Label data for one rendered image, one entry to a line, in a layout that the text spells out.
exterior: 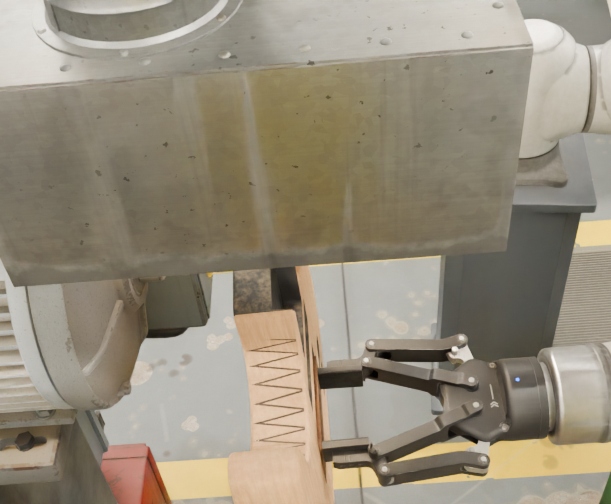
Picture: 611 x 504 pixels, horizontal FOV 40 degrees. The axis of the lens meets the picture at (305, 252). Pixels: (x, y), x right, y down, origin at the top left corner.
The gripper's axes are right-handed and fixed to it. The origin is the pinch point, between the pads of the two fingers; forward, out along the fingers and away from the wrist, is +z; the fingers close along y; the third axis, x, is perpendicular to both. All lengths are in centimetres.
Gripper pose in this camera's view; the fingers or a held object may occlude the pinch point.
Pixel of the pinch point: (322, 413)
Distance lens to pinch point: 79.4
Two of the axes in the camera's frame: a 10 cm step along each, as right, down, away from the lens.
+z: -10.0, 0.9, 0.4
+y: -0.4, -7.9, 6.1
